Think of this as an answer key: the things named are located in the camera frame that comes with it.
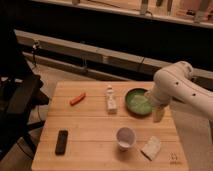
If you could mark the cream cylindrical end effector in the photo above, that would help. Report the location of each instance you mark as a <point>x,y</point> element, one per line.
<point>158,113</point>

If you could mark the white paper cup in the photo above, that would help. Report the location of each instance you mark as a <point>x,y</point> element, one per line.
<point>125,138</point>

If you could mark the orange marker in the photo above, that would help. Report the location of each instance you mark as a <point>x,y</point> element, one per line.
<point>77,99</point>

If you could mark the black chair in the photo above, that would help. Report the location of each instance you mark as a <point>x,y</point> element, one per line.
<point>19,93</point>

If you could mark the wooden table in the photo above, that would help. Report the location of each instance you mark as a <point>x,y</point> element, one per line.
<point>91,143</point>

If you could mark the small white bottle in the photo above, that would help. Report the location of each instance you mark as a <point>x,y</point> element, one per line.
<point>111,100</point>

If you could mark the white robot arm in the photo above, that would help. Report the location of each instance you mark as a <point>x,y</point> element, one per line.
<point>175,81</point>

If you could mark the green bowl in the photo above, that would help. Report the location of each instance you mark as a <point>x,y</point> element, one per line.
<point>137,103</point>

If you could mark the black rectangular eraser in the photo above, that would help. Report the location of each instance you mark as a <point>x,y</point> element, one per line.
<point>61,142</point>

